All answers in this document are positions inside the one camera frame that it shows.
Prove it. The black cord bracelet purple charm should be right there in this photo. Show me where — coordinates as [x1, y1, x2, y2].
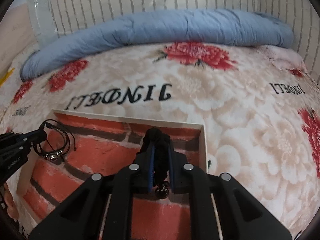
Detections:
[33, 119, 76, 165]

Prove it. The black scrunchie with bell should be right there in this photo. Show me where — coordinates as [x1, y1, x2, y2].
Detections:
[143, 127, 170, 199]

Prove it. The white tray brick-pattern liner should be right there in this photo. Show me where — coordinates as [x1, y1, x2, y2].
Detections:
[16, 110, 207, 239]

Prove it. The yellow cloth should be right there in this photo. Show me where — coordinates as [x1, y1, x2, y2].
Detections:
[0, 68, 15, 86]

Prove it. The floral fleece bed blanket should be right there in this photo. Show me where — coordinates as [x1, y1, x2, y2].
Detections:
[1, 43, 319, 237]

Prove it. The clear plastic sheet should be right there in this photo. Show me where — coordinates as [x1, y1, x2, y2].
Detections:
[27, 0, 59, 48]

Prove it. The pink pillow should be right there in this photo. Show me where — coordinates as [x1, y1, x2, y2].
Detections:
[255, 45, 307, 72]

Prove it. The rolled blue duvet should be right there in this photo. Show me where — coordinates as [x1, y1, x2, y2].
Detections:
[20, 9, 294, 81]

